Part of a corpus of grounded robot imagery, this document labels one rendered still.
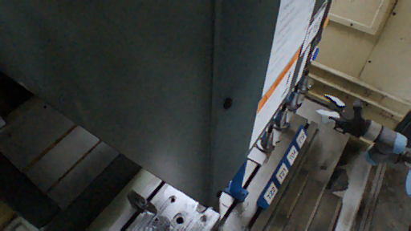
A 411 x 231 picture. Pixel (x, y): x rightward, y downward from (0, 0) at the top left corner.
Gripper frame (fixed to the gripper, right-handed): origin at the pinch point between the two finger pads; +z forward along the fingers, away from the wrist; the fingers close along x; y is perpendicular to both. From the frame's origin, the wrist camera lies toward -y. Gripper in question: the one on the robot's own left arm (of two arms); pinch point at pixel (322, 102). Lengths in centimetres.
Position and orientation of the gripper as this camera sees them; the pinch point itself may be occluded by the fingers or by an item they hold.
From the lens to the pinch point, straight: 120.4
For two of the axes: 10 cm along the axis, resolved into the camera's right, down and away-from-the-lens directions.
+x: 5.5, -6.5, 5.2
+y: -0.3, 6.1, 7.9
